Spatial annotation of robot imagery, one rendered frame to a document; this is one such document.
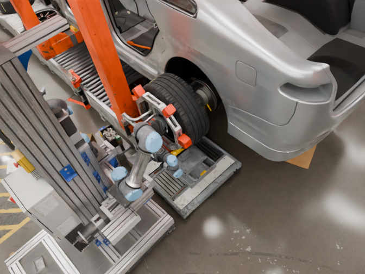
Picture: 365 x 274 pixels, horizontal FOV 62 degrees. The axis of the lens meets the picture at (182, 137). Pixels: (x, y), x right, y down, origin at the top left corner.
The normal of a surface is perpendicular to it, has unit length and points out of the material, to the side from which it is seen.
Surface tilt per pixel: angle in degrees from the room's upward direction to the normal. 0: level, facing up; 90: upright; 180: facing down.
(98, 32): 90
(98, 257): 0
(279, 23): 2
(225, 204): 0
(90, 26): 90
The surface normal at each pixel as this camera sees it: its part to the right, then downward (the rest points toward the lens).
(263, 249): -0.12, -0.63
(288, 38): 0.14, -0.40
